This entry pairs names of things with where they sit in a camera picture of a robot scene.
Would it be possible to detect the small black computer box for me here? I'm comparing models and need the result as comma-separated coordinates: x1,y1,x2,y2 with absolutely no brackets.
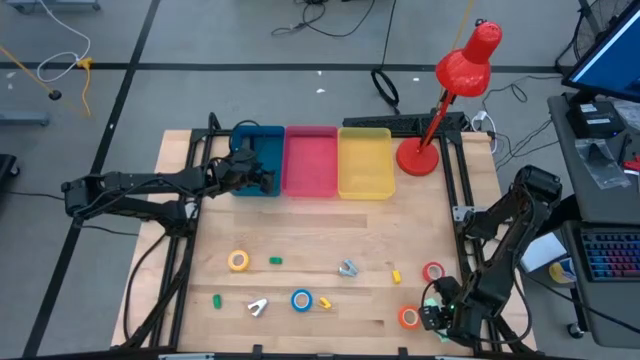
566,101,626,140

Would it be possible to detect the tangled black floor cable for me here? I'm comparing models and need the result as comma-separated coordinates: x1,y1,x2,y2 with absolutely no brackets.
269,0,399,67

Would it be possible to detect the red desk lamp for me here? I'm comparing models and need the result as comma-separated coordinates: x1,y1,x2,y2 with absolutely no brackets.
395,19,504,177

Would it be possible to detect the grey floor bar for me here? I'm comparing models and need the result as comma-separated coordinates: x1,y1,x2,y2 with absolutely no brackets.
0,110,51,127

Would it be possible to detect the grey desk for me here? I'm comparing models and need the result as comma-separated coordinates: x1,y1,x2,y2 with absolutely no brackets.
547,92,640,349

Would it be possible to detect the orange tape roll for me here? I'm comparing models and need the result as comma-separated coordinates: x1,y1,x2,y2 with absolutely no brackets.
398,305,422,330

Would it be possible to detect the coiled black cable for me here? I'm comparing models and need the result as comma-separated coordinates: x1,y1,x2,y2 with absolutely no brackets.
370,68,402,116

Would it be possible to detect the white box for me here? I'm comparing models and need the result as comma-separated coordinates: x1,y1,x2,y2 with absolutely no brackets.
519,232,569,274

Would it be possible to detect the silver grey staple remover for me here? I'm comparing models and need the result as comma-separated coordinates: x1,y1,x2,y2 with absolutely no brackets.
337,258,360,279

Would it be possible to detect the black floor fan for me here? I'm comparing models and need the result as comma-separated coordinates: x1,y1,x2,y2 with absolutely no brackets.
554,0,636,76

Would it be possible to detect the white staple remover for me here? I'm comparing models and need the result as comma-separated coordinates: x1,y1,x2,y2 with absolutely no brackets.
246,297,269,318

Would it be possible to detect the white floor cable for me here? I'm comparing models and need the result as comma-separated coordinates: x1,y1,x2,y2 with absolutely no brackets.
36,0,93,84

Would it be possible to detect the red tape roll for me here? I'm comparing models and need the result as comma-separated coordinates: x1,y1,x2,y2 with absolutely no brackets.
422,261,446,285

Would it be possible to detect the yellow plastic bin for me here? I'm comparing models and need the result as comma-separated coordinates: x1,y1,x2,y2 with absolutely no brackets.
337,127,396,201

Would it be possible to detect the computer monitor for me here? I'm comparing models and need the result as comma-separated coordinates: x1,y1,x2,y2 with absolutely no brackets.
562,0,640,104

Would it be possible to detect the pink plastic bin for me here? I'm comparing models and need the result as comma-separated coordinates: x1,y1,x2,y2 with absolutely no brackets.
282,125,341,199

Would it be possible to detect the blue plastic bin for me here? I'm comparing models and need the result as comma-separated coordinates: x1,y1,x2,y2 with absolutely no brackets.
229,124,286,198

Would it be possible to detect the orange cable with black plug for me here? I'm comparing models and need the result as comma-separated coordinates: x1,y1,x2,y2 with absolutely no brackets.
0,46,64,102

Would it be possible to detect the backlit rainbow keyboard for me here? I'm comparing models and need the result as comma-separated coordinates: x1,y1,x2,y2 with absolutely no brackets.
581,230,640,284

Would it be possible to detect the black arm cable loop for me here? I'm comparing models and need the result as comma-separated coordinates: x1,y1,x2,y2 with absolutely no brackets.
122,230,171,344

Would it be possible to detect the black aluminium table frame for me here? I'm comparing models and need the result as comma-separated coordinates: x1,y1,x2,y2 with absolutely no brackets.
119,112,539,360

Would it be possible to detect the yellow floor cable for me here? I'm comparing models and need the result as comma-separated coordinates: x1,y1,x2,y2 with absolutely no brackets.
76,56,96,114

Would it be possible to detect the black power strip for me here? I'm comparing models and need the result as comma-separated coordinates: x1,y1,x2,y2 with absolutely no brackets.
342,112,469,137

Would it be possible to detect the mint green stapler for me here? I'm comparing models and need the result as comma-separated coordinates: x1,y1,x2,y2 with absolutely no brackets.
423,297,453,344

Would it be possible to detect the clear plastic bag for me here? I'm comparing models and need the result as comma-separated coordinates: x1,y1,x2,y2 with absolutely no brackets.
574,138,632,190

